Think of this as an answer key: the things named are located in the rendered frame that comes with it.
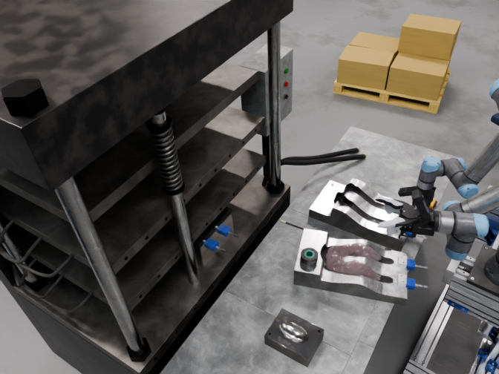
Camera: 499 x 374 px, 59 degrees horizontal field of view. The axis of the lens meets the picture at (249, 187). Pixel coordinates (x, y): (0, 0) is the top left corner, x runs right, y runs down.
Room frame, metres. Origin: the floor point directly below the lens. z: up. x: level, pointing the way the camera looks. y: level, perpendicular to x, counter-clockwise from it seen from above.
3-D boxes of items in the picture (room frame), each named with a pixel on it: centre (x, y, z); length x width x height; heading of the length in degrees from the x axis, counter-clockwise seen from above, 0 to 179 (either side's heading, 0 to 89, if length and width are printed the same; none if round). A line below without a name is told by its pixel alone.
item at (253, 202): (1.62, 0.48, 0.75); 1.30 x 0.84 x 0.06; 145
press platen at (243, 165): (1.64, 0.52, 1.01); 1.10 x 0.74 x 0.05; 145
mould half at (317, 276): (1.26, -0.45, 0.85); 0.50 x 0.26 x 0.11; 72
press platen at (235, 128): (1.64, 0.52, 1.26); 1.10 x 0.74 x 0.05; 145
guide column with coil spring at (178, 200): (1.28, 0.29, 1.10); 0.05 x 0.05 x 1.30
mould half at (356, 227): (1.60, -0.59, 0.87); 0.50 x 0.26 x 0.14; 55
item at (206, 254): (1.61, 0.38, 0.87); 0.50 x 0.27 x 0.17; 55
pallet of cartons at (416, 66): (4.23, -1.61, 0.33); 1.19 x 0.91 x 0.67; 50
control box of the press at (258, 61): (2.18, -0.14, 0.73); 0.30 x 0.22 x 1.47; 145
